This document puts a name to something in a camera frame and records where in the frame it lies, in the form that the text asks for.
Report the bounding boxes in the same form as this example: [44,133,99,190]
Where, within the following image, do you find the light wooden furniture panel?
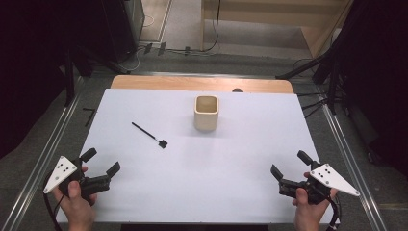
[199,0,354,60]

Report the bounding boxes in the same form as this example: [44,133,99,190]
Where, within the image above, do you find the white floor cable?
[118,13,156,72]

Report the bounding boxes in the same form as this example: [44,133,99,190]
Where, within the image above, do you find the person's left hand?
[52,166,98,231]

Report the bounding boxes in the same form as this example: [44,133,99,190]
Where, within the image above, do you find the black floor cables bundle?
[293,57,331,119]

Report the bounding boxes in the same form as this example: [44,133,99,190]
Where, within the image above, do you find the dark cabinet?
[95,0,145,64]

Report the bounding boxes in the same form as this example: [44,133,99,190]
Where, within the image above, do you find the black hanging cable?
[202,0,222,54]

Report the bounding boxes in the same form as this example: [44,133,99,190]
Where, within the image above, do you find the metal floor rail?
[0,76,85,231]
[316,84,389,231]

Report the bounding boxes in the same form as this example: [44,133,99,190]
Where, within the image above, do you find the person's right hand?
[292,171,339,231]

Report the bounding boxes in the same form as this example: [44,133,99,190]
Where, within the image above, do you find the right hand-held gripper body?
[278,162,361,206]

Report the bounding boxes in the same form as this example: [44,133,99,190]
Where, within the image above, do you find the beige square cup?
[193,94,220,132]

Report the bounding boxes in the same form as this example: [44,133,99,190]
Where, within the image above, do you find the thin black brush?
[131,121,168,149]

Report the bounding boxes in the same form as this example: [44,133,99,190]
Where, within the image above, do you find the black curtain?
[333,0,408,177]
[0,0,129,160]

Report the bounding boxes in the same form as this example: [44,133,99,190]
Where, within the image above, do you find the black stand legs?
[274,47,345,116]
[57,44,131,108]

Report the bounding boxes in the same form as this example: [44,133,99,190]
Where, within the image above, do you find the white table cover sheet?
[56,88,336,225]

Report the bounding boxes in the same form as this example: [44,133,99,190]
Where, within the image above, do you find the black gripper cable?
[324,194,343,231]
[42,192,65,231]

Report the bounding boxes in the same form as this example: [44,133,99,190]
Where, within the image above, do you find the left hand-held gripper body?
[42,155,112,202]

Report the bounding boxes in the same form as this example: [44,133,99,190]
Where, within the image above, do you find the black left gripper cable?
[42,192,65,231]

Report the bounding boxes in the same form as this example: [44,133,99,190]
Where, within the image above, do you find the black angled floor key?
[82,107,97,128]

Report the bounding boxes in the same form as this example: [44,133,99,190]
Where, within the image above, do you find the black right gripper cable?
[324,194,343,231]

